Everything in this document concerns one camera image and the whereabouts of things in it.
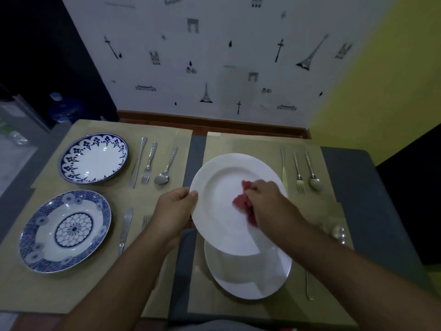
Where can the person's right hand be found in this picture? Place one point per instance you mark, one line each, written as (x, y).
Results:
(275, 210)

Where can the person's left hand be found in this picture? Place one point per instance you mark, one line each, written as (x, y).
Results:
(172, 217)

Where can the steel fork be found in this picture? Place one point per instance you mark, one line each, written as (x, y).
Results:
(299, 184)
(146, 220)
(146, 175)

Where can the red cleaning cloth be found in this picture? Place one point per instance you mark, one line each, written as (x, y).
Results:
(243, 199)

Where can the steel spoon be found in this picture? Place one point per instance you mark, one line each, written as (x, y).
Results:
(339, 232)
(314, 182)
(162, 178)

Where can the steel knife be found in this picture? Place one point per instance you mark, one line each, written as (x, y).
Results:
(283, 165)
(125, 224)
(137, 165)
(309, 286)

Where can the white plate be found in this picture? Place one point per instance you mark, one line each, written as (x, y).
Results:
(217, 203)
(241, 279)

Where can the blue floral rim plate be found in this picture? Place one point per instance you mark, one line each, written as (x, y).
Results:
(94, 160)

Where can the blue geometric rim plate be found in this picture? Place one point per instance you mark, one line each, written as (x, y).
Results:
(74, 229)

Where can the person's right forearm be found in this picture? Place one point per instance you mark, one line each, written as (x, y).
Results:
(372, 282)

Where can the person's grey shirt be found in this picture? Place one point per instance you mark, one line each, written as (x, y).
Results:
(220, 325)

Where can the beige woven placemat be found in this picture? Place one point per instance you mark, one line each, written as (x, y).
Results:
(310, 306)
(310, 144)
(51, 293)
(172, 137)

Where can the brown wooden baseboard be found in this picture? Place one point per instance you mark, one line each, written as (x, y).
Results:
(213, 124)

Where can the black furniture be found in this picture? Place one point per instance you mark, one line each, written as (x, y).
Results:
(413, 203)

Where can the blue water jug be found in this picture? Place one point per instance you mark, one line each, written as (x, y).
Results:
(65, 108)

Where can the silver water dispenser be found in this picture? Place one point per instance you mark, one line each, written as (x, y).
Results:
(24, 117)

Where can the green label plastic bottle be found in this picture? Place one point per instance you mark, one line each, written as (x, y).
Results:
(12, 134)

